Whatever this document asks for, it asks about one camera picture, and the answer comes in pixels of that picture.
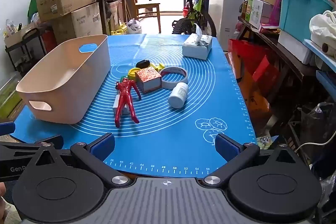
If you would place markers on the black utility cart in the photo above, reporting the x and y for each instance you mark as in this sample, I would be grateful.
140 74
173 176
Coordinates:
26 53

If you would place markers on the clear plastic bag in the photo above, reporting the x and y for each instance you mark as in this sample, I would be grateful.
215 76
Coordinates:
134 26

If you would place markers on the red paper bag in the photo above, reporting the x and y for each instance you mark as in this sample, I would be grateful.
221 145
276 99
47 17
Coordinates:
249 61

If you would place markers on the beige cardboard box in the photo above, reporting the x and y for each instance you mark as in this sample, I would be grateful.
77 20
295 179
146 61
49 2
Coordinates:
18 35

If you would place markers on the black oval case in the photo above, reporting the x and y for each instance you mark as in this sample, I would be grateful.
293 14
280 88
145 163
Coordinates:
143 64

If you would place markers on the white chest freezer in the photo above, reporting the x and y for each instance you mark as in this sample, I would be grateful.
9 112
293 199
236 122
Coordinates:
229 8

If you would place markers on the yellow toy piece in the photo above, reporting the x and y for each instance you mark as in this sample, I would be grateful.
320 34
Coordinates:
157 67

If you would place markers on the beige plastic basket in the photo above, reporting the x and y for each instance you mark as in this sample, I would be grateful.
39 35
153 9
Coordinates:
65 77

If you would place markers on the small white box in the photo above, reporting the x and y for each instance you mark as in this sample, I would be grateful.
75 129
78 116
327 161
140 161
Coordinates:
115 106

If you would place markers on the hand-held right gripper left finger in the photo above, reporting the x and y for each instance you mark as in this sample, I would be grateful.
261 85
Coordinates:
103 146

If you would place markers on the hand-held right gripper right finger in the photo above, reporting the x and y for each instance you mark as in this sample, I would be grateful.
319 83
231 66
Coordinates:
225 148

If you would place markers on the blue silicone baking mat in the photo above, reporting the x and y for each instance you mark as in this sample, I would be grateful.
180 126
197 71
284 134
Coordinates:
170 134

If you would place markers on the green container clear lid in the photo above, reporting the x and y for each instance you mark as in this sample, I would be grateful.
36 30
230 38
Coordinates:
8 98

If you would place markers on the wooden chair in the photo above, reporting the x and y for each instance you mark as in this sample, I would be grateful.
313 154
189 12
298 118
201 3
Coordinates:
147 7

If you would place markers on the green black bicycle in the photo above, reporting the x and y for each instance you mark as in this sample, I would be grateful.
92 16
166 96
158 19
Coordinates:
197 8

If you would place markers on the white pill bottle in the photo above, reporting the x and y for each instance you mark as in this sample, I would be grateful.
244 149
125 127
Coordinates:
178 95

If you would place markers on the white tape roll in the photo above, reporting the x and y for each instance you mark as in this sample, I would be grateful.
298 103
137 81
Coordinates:
168 83

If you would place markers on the white cloth bundle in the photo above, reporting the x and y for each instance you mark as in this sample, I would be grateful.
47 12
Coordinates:
324 29

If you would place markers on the green white carton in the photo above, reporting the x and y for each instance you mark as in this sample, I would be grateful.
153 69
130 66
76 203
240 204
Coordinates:
257 12

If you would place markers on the red action figure toy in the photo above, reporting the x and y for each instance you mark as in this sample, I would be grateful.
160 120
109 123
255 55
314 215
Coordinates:
125 98

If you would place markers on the red patterned box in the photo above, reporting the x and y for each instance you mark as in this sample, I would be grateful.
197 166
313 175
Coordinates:
148 78

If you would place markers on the printed cardboard box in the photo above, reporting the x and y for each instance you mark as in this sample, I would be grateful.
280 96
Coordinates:
84 22

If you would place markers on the green toy piece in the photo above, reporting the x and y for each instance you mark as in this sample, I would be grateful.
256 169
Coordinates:
123 79

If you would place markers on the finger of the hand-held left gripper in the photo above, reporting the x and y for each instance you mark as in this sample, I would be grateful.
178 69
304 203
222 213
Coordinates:
6 128
56 140

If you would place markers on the light blue shelf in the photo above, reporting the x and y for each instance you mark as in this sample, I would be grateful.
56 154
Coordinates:
325 74

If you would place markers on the turquoise storage bin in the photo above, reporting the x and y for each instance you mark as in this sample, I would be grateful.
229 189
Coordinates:
299 11

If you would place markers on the person's left hand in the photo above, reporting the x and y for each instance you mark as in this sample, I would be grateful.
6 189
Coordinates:
2 190

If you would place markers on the yellow jug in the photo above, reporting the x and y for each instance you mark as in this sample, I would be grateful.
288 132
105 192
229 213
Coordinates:
119 29

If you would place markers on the white flat box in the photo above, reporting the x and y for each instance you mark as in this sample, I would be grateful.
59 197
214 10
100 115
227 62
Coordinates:
294 47

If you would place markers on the black plastic bag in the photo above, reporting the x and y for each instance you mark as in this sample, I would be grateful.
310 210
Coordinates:
317 134

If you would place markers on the dark wooden side table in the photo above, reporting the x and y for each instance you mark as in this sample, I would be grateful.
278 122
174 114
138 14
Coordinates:
283 66

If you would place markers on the tissue box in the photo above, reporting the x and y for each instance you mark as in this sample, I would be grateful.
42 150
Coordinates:
197 47

